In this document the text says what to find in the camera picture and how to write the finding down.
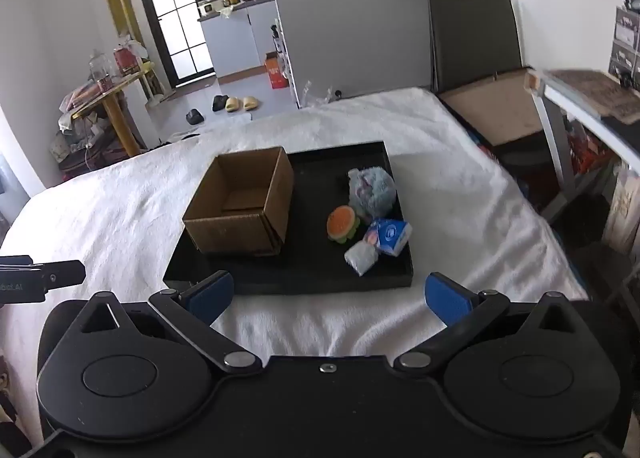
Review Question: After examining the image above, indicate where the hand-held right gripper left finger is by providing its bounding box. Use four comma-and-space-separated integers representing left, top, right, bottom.
75, 272, 262, 374

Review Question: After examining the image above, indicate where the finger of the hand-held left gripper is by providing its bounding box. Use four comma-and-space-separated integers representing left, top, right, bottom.
30, 260, 87, 295

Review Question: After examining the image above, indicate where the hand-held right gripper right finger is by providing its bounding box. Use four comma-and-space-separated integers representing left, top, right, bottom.
394, 273, 586, 374

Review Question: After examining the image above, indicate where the brown cardboard box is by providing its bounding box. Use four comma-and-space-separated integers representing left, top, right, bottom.
182, 146, 295, 257

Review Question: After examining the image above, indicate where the blue tissue packet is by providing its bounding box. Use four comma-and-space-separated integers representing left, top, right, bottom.
363, 219, 413, 257

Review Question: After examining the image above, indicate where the hamburger plush toy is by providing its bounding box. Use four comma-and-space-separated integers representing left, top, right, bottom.
326, 206, 362, 243

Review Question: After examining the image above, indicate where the fluffy blue plush toy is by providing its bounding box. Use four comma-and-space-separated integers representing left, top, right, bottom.
347, 167, 398, 219

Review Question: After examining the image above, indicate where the white blanket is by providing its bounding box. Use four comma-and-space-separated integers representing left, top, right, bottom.
0, 86, 590, 444

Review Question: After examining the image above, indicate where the pile of clutter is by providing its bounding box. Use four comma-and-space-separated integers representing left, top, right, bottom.
50, 82, 132, 173

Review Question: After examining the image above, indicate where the yellow table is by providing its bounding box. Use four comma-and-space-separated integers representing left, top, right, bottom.
70, 62, 156, 159

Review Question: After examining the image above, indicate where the white desk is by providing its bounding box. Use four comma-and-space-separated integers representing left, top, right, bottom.
525, 68, 640, 225

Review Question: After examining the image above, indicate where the brown cardboard sheet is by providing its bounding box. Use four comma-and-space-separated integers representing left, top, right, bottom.
437, 68, 547, 147

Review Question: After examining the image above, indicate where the row of books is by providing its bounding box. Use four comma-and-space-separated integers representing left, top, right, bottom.
570, 118, 640, 251

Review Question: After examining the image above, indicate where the clear glass jar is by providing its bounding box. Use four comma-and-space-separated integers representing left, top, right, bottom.
89, 50, 113, 88

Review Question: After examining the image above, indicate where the red container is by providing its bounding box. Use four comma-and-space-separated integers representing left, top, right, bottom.
114, 45, 141, 76

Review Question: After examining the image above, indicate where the clear plastic bag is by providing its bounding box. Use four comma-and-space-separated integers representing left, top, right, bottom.
300, 80, 337, 107

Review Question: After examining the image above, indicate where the orange box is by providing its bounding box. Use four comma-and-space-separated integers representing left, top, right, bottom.
264, 52, 292, 90

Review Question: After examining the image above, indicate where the white kitchen cabinet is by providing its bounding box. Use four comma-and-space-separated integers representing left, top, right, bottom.
197, 0, 281, 84

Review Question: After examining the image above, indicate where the brown patterned mat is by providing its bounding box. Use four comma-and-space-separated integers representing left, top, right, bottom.
542, 68, 640, 122

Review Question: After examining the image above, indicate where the grey folded board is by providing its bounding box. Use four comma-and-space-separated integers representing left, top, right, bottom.
429, 0, 524, 91

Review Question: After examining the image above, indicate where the glass pane door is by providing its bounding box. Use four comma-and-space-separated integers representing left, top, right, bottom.
130, 0, 219, 89

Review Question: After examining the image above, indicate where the stack of printed boxes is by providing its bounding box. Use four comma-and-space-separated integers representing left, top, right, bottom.
607, 8, 640, 88

